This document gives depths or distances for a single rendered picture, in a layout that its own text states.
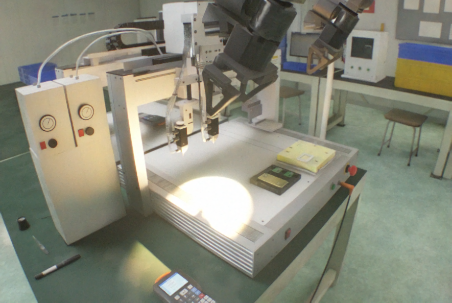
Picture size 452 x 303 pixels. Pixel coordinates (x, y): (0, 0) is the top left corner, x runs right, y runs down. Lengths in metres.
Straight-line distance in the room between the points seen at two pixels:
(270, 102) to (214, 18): 0.95
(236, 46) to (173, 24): 0.49
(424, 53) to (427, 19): 1.70
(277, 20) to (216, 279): 0.62
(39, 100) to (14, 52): 7.03
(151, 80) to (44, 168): 0.39
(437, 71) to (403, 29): 1.80
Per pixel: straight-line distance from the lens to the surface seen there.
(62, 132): 0.83
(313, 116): 3.37
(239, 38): 0.45
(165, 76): 0.90
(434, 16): 4.76
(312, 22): 0.89
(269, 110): 1.42
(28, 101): 0.79
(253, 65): 0.45
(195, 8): 0.84
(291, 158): 1.03
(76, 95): 0.82
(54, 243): 1.01
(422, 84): 3.14
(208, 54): 0.84
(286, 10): 0.43
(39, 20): 7.94
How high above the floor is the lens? 1.36
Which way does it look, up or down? 22 degrees down
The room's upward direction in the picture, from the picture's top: 1 degrees counter-clockwise
